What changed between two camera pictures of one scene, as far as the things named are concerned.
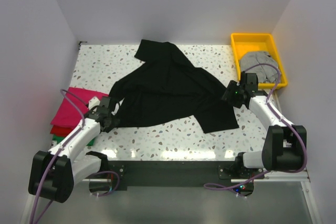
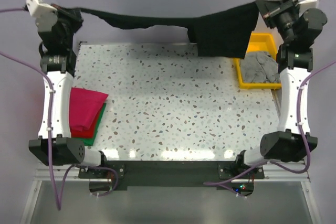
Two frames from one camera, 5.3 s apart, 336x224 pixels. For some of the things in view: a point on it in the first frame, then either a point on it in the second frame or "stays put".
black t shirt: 165,85 to 230,33
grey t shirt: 266,73 stays put
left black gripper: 106,129 to 73,14
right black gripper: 227,95 to 270,10
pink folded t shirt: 67,113 stays put
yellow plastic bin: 244,43 stays put
